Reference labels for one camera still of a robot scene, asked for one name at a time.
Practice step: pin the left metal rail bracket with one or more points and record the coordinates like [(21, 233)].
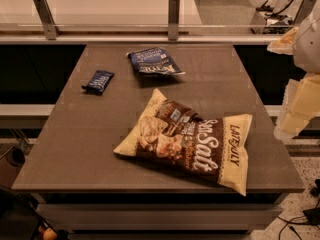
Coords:
[(51, 31)]

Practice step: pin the small dark blue snack bar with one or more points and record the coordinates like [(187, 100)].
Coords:
[(98, 82)]

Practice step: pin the orange round object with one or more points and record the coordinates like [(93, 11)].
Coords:
[(47, 234)]

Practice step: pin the black power adapter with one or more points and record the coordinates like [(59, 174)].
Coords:
[(313, 216)]

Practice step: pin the middle metal rail bracket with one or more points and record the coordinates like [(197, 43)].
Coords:
[(173, 19)]

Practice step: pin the horizontal metal rail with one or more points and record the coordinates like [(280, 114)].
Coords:
[(78, 39)]

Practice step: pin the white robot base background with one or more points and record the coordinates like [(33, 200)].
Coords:
[(272, 19)]

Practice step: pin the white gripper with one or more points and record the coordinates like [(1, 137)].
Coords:
[(307, 47)]

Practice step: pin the brown and cream chip bag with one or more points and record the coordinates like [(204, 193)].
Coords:
[(171, 133)]

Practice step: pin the metal rail bracket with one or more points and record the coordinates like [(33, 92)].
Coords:
[(304, 10), (51, 31), (173, 19)]

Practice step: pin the right metal rail bracket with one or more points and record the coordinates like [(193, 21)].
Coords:
[(304, 10)]

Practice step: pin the dark round bin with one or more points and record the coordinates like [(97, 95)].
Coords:
[(16, 157)]

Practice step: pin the blue chip bag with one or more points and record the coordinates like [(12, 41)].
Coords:
[(153, 61)]

